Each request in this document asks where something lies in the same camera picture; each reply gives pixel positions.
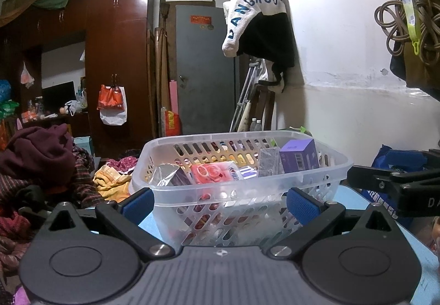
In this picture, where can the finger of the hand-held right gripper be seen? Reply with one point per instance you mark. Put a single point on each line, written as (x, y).
(371, 178)
(412, 159)

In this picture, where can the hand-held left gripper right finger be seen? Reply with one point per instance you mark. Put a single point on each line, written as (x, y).
(302, 203)

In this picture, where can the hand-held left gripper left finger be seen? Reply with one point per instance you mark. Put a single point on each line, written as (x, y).
(137, 205)

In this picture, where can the silver foil packet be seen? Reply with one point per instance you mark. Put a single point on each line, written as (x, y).
(165, 176)

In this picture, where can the purple box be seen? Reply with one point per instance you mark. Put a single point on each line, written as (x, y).
(297, 155)

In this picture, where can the clear plastic basket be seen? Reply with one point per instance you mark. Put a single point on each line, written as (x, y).
(240, 190)

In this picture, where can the pink packet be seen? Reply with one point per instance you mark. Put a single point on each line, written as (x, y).
(213, 172)

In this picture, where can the blue printed bag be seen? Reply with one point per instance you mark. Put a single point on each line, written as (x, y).
(378, 205)

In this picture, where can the yellow cloth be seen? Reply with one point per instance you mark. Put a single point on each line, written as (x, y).
(111, 184)

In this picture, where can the pink floral cloth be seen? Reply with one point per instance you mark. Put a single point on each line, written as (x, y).
(122, 165)

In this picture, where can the clear flat packet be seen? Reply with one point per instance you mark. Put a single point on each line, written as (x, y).
(268, 162)

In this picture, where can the blue white packet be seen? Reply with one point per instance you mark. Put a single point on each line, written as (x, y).
(247, 171)

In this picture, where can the dark striped clothes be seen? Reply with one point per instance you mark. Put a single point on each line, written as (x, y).
(82, 171)

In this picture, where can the teal box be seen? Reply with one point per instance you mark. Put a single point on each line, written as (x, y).
(83, 145)

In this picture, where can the dark hanging bag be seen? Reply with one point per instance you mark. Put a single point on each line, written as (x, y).
(422, 75)

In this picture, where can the clear water bottle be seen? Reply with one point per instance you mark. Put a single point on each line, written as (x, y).
(259, 125)
(253, 125)

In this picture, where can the wooden stand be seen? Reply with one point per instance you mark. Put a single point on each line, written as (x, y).
(264, 105)

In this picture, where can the orange white plastic bag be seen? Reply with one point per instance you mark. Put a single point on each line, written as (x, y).
(111, 102)

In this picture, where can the maroon cloth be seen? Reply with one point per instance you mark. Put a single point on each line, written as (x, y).
(34, 154)

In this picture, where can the pink board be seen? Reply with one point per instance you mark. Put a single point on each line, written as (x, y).
(173, 95)

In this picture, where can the metal crutches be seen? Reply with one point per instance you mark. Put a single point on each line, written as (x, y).
(245, 95)

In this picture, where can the black television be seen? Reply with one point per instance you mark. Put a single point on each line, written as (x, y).
(58, 95)

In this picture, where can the wooden planks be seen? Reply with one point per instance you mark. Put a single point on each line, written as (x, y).
(161, 68)

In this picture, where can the grey door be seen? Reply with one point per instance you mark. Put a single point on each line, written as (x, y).
(206, 68)

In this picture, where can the brown wooden wardrobe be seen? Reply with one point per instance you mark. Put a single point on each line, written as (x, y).
(113, 50)

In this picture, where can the green plastic bag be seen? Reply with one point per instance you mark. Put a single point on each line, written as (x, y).
(8, 109)

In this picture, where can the black hanging garment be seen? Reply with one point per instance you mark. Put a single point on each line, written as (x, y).
(268, 40)

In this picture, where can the small white red plastic bag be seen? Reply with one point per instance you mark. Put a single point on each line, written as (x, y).
(26, 76)

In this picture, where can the blue plastic bag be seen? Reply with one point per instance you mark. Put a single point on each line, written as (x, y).
(4, 91)

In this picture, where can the red door sign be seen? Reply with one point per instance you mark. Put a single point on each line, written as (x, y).
(201, 19)

